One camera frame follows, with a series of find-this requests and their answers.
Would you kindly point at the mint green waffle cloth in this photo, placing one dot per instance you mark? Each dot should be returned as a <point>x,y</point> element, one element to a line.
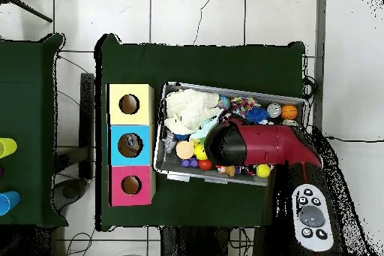
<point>204,130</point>

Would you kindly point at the crushed clear plastic bottle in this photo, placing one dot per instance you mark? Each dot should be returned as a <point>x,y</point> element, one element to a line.
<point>131,143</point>

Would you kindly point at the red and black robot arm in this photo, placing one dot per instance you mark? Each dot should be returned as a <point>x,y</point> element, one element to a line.
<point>264,145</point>

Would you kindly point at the wooden box with three holes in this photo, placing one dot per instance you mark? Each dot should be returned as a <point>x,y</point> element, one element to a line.
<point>141,112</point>

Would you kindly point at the cream yellow waffle cloth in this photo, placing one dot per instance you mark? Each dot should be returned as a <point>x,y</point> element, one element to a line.
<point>189,106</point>

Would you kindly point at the orange round foam ball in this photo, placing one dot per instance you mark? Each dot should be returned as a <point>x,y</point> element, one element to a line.
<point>184,150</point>

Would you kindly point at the yellow smiley ball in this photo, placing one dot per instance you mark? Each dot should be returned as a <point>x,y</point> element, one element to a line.
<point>199,151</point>

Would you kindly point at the purple toy block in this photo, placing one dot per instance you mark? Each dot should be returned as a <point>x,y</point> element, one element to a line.
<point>189,163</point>

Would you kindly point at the colourful globe ball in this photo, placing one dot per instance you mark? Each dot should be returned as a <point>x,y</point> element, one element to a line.
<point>223,103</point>

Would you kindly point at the red orange ball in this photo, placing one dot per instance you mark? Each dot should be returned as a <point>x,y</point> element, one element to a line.
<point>205,164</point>

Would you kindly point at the colourful dotted cloth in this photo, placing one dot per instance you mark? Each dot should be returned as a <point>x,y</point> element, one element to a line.
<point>243,104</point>

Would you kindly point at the small tan plush animal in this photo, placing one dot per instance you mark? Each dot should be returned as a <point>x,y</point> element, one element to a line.
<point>228,170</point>

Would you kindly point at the dark green table cloth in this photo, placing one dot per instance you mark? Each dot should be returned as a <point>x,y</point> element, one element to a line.
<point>210,69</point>

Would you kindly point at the blue spiky toy with eyes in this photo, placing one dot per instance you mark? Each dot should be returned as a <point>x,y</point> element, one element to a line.
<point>257,115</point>

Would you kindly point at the orange toy basketball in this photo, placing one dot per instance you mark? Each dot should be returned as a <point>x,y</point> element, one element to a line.
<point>289,112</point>

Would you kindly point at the green cloth side table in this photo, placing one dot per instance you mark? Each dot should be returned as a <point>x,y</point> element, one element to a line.
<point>27,103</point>

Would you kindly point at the yellow plastic cup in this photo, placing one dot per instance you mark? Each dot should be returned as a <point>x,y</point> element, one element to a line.
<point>7,147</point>

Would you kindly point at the blue plastic cup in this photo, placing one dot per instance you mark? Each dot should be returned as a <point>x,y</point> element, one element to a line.
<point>9,202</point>

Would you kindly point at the black tripod leg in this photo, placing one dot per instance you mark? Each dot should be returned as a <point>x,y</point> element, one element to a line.
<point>30,9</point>

